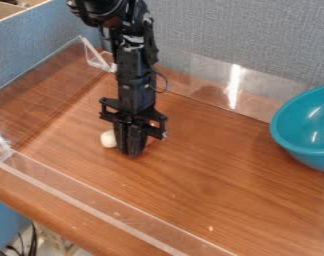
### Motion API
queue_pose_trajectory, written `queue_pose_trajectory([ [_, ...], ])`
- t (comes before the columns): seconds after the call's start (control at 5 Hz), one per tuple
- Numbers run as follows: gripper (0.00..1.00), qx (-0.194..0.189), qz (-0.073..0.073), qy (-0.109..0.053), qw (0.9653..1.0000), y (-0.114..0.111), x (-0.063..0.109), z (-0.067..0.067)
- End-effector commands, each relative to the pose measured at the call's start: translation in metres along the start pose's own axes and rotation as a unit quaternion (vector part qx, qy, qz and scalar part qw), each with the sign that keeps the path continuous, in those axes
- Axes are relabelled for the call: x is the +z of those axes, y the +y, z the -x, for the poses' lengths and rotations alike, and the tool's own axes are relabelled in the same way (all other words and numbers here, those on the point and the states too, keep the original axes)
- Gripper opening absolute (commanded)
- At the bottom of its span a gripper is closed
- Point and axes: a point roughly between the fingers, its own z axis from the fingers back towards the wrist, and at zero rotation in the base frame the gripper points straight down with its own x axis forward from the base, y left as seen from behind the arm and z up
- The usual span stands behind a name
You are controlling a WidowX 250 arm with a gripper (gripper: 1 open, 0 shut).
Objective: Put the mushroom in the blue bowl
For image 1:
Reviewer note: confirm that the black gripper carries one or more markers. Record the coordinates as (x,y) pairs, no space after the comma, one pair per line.
(132,108)

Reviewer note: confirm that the brown and white toy mushroom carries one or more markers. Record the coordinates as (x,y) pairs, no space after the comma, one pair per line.
(107,139)

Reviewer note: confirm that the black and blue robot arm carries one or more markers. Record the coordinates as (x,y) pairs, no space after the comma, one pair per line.
(125,25)

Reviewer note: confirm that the blue plastic bowl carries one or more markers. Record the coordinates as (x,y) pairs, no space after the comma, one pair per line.
(296,128)

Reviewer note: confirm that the clear acrylic left barrier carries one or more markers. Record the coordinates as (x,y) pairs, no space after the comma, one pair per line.
(35,97)

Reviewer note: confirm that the clear acrylic barrier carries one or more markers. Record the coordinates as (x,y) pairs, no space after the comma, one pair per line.
(226,85)
(35,97)
(150,229)

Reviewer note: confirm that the clear acrylic front barrier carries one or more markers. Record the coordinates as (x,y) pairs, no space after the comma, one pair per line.
(150,229)

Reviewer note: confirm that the clear acrylic back barrier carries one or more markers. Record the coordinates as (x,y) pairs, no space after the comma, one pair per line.
(226,85)

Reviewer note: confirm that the wooden shelf box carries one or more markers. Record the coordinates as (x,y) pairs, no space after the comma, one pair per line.
(13,7)

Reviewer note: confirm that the clear acrylic corner bracket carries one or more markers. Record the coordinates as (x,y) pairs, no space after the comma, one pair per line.
(95,58)

